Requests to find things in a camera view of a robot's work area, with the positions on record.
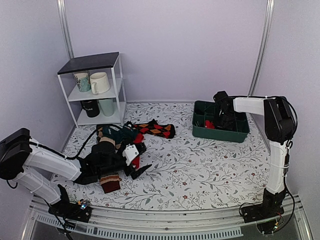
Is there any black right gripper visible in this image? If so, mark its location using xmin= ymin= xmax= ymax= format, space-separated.
xmin=213 ymin=111 xmax=235 ymax=131

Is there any green divided organizer bin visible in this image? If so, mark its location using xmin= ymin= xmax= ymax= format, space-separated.
xmin=192 ymin=100 xmax=250 ymax=143

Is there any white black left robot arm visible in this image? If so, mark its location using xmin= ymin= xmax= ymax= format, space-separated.
xmin=0 ymin=128 xmax=150 ymax=217

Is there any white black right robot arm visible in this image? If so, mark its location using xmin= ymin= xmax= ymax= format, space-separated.
xmin=213 ymin=91 xmax=298 ymax=195

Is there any red rolled sock in bin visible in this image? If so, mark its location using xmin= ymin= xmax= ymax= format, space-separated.
xmin=204 ymin=120 xmax=215 ymax=129

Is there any dark teal sock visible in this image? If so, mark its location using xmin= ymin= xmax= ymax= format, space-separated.
xmin=102 ymin=121 xmax=139 ymax=145

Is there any dark maroon striped sock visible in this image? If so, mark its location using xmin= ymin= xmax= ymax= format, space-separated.
xmin=99 ymin=173 xmax=121 ymax=194

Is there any black red argyle sock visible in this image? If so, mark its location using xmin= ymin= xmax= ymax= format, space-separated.
xmin=134 ymin=119 xmax=176 ymax=139

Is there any floral patterned table mat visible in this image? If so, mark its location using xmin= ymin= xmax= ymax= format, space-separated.
xmin=51 ymin=103 xmax=270 ymax=211

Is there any beige brown argyle sock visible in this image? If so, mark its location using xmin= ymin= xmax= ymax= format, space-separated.
xmin=96 ymin=125 xmax=118 ymax=153

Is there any mint green mug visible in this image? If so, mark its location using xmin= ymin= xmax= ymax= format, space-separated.
xmin=98 ymin=98 xmax=115 ymax=117

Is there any black mug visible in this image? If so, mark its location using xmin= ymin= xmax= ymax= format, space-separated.
xmin=80 ymin=99 xmax=100 ymax=118

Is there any cream white mug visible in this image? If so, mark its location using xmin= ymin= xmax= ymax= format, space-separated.
xmin=89 ymin=72 xmax=110 ymax=95

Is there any white shelf with black top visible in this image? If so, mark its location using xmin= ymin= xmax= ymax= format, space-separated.
xmin=57 ymin=52 xmax=127 ymax=128

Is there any teal patterned mug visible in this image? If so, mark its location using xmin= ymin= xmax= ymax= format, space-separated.
xmin=73 ymin=71 xmax=91 ymax=93

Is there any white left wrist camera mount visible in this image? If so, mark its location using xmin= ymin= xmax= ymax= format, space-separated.
xmin=122 ymin=144 xmax=139 ymax=166

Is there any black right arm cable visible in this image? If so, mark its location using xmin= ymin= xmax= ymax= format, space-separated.
xmin=274 ymin=96 xmax=299 ymax=151

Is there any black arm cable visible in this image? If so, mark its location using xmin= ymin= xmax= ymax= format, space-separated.
xmin=274 ymin=96 xmax=299 ymax=151
xmin=64 ymin=123 xmax=121 ymax=161

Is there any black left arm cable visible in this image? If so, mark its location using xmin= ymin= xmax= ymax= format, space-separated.
xmin=64 ymin=123 xmax=121 ymax=161

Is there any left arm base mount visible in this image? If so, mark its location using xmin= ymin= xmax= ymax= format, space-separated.
xmin=48 ymin=184 xmax=93 ymax=223

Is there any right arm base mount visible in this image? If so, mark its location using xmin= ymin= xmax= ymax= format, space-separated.
xmin=238 ymin=188 xmax=296 ymax=235

